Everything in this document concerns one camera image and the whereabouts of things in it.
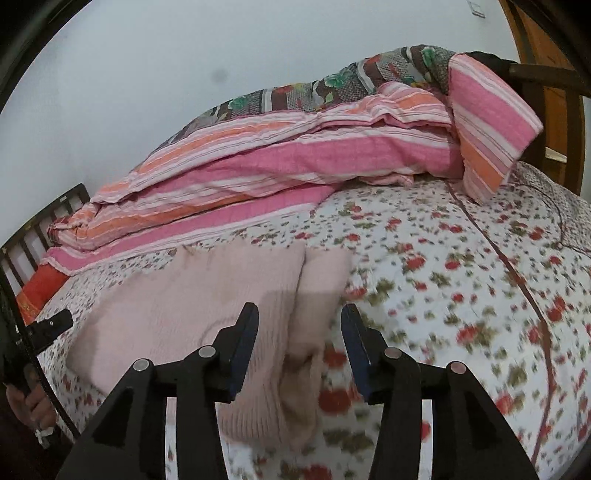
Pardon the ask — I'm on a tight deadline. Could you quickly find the brown wooden door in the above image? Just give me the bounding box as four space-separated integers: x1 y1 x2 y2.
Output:
499 0 591 195

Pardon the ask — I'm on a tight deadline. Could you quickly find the pink knit sweater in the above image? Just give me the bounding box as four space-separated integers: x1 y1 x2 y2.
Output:
67 240 354 450

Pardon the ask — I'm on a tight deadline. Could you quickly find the dark wooden footboard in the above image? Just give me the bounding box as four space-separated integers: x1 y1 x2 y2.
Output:
480 53 591 195

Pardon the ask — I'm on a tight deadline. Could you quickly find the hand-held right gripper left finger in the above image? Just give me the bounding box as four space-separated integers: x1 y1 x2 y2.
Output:
55 302 260 480

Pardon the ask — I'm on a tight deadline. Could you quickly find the dark wooden headboard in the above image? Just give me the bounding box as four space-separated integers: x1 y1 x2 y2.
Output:
0 183 92 296

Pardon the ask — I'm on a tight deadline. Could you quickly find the person's left hand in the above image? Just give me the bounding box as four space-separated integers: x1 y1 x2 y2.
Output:
7 385 56 428

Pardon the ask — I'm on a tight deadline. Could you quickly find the pink orange striped quilt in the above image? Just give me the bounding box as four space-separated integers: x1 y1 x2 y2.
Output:
41 53 544 278

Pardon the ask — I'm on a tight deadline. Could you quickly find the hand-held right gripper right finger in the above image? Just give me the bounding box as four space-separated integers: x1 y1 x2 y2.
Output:
341 303 541 480

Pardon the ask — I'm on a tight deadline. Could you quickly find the floral patchwork quilt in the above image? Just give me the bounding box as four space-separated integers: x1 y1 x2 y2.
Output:
152 45 469 153

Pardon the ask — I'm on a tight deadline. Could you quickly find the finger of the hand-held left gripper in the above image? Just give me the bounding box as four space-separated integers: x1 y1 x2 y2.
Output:
28 309 75 352

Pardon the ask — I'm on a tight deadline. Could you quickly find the red embroidered pillow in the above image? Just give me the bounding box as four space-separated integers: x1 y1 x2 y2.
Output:
16 265 70 324

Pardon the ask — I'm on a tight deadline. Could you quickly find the dark cloth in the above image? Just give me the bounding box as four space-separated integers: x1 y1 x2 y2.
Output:
466 52 509 79

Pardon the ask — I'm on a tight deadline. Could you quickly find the grey small print cloth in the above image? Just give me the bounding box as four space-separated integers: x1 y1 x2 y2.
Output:
510 161 591 259

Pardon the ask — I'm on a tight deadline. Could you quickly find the floral bed sheet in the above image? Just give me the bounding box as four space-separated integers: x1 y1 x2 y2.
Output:
34 159 591 480

